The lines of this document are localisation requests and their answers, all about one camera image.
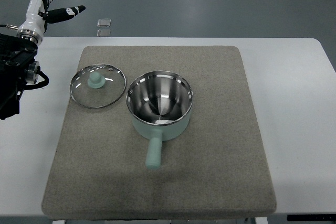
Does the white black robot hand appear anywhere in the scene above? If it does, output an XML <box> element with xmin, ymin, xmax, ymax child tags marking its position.
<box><xmin>17</xmin><ymin>0</ymin><xmax>86</xmax><ymax>46</ymax></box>

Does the glass lid with green knob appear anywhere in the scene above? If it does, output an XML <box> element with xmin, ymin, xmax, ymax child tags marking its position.
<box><xmin>69</xmin><ymin>63</ymin><xmax>127</xmax><ymax>109</ymax></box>

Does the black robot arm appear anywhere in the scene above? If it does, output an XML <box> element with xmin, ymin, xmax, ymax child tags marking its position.
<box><xmin>1</xmin><ymin>34</ymin><xmax>49</xmax><ymax>120</ymax></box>

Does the lower floor metal plate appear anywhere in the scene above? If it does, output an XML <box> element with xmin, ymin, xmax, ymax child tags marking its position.
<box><xmin>97</xmin><ymin>29</ymin><xmax>111</xmax><ymax>37</ymax></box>

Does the floor metal plate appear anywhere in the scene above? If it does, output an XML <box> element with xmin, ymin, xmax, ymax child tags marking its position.
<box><xmin>97</xmin><ymin>29</ymin><xmax>111</xmax><ymax>37</ymax></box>
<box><xmin>97</xmin><ymin>18</ymin><xmax>111</xmax><ymax>27</ymax></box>

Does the upper floor metal plate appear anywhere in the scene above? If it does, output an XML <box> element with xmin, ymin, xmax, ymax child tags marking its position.
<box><xmin>97</xmin><ymin>18</ymin><xmax>111</xmax><ymax>27</ymax></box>

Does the mint green saucepan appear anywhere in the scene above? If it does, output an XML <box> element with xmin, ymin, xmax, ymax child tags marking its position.
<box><xmin>126</xmin><ymin>71</ymin><xmax>194</xmax><ymax>170</ymax></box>

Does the black table control panel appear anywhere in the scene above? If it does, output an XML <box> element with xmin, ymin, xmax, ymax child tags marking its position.
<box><xmin>287</xmin><ymin>214</ymin><xmax>336</xmax><ymax>221</ymax></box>

